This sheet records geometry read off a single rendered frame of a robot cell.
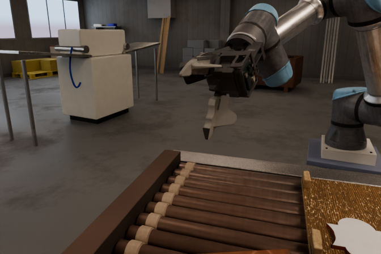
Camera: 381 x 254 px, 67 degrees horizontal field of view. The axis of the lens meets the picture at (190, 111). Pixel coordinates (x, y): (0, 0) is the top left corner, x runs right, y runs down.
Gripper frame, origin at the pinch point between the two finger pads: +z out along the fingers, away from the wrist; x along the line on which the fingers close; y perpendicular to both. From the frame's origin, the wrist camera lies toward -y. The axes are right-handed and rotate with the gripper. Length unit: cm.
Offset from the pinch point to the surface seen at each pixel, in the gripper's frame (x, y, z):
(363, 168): 67, 24, -47
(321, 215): 37.1, 18.4, -7.3
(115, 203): 21.7, -23.2, 12.2
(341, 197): 43, 21, -17
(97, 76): 139, -318, -188
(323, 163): 65, 11, -44
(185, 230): 28.5, -6.8, 9.9
